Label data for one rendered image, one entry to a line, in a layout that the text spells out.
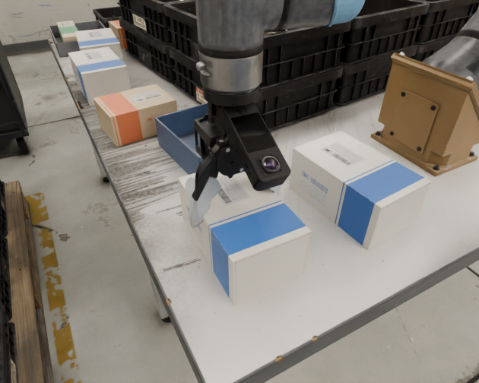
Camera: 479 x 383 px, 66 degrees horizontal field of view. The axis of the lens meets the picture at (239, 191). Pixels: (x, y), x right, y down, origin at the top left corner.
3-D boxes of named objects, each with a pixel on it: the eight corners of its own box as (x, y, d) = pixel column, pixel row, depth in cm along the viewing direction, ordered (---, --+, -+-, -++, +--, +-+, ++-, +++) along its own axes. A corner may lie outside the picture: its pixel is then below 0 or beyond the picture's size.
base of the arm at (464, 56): (487, 123, 75) (524, 83, 73) (474, 83, 64) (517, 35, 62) (425, 96, 85) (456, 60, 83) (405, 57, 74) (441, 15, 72)
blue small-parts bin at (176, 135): (262, 164, 79) (264, 135, 74) (201, 188, 72) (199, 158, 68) (214, 127, 92) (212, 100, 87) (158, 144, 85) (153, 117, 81)
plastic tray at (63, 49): (115, 49, 140) (112, 36, 137) (59, 58, 133) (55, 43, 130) (102, 32, 159) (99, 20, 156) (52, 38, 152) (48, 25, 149)
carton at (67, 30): (84, 52, 137) (80, 35, 133) (67, 54, 135) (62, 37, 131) (76, 36, 154) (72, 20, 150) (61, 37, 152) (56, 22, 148)
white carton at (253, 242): (304, 274, 55) (312, 231, 50) (233, 305, 51) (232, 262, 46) (242, 199, 69) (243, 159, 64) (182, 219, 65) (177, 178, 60)
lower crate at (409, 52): (407, 87, 112) (420, 45, 105) (338, 111, 99) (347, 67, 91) (316, 52, 138) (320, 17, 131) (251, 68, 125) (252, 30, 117)
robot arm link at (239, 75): (275, 53, 42) (209, 64, 39) (273, 91, 44) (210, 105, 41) (244, 36, 47) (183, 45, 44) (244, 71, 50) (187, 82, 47)
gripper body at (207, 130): (239, 143, 58) (239, 67, 50) (268, 171, 52) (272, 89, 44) (194, 155, 55) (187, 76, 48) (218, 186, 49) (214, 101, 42)
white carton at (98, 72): (132, 97, 106) (127, 66, 100) (90, 106, 101) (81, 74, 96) (114, 74, 120) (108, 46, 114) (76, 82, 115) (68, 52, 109)
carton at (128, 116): (159, 110, 99) (155, 83, 95) (179, 128, 91) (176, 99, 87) (99, 126, 92) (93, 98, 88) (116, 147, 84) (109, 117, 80)
